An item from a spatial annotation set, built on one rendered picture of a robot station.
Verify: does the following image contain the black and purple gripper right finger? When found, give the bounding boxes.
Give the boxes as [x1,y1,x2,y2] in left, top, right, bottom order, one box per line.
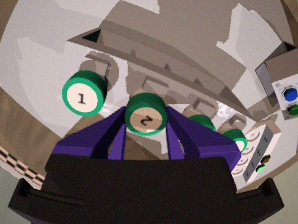
[165,105,242,172]

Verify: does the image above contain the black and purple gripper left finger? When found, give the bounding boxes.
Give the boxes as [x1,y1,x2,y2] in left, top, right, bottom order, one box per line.
[51,106,127,160]

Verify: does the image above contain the grey flat mat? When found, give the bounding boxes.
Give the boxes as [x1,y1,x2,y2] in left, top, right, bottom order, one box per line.
[0,0,298,190]

